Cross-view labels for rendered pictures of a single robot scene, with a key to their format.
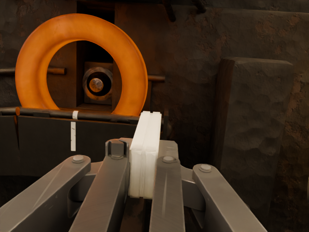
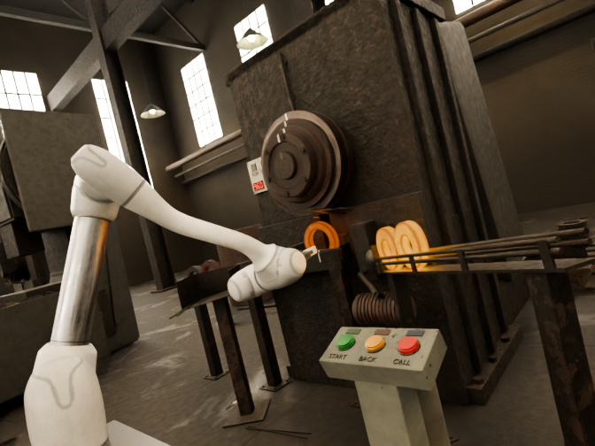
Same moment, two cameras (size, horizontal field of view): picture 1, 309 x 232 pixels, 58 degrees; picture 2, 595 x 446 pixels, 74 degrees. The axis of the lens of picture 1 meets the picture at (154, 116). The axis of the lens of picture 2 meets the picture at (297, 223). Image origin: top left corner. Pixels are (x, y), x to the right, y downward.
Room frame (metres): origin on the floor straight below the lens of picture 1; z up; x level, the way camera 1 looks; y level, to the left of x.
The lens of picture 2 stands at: (-1.04, -0.99, 0.90)
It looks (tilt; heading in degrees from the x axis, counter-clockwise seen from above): 1 degrees down; 40
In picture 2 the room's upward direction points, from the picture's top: 14 degrees counter-clockwise
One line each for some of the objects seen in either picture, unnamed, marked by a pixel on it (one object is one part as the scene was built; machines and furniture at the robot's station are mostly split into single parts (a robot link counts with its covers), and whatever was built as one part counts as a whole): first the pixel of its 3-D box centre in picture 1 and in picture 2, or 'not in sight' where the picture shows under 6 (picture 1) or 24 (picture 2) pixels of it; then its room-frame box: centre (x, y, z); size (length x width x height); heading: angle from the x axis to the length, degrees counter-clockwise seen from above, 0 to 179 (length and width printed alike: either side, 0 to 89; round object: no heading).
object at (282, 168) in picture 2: not in sight; (288, 165); (0.29, 0.11, 1.11); 0.28 x 0.06 x 0.28; 88
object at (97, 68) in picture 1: (115, 76); not in sight; (0.64, 0.10, 0.74); 0.30 x 0.06 x 0.07; 178
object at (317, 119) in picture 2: not in sight; (302, 164); (0.39, 0.10, 1.11); 0.47 x 0.06 x 0.47; 88
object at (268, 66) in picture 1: (241, 140); (369, 249); (0.40, -0.13, 0.68); 0.11 x 0.08 x 0.24; 178
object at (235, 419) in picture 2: not in sight; (226, 343); (0.12, 0.61, 0.36); 0.26 x 0.20 x 0.72; 123
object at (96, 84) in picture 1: (107, 80); not in sight; (0.55, 0.10, 0.74); 0.17 x 0.04 x 0.04; 178
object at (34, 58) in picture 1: (82, 83); (320, 241); (0.39, 0.10, 0.75); 0.18 x 0.03 x 0.18; 87
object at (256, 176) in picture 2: not in sight; (266, 173); (0.51, 0.44, 1.15); 0.26 x 0.02 x 0.18; 88
